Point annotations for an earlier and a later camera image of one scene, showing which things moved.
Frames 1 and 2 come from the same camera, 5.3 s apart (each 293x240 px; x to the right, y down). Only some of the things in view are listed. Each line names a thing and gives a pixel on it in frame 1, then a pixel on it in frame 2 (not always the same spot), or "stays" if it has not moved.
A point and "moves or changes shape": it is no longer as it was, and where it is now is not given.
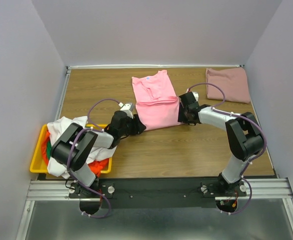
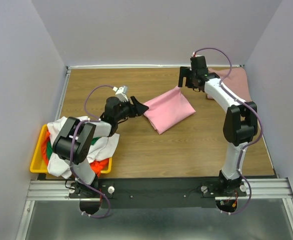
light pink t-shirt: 157,103 moves or changes shape
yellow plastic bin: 39,164 stays
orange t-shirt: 96,166 stays
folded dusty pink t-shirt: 233,81 stays
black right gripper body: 183,110 to 183,76
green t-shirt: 48,149 stays
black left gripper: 133,125 to 132,107
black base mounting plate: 154,193 stays
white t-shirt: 55,127 stays
